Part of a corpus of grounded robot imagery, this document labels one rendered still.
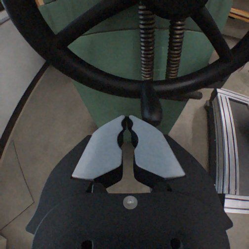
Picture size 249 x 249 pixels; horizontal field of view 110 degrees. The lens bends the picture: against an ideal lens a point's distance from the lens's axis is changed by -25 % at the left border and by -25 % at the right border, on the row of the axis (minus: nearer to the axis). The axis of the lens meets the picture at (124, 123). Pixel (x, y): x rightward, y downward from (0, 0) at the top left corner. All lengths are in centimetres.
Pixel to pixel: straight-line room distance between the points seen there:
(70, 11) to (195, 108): 108
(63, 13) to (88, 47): 10
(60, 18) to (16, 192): 118
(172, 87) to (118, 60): 21
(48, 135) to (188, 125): 118
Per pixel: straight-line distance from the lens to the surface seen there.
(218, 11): 38
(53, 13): 34
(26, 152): 124
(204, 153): 98
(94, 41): 33
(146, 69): 22
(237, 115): 104
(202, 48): 40
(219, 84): 48
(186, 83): 18
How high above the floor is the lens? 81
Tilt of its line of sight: 60 degrees down
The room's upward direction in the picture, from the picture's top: 8 degrees counter-clockwise
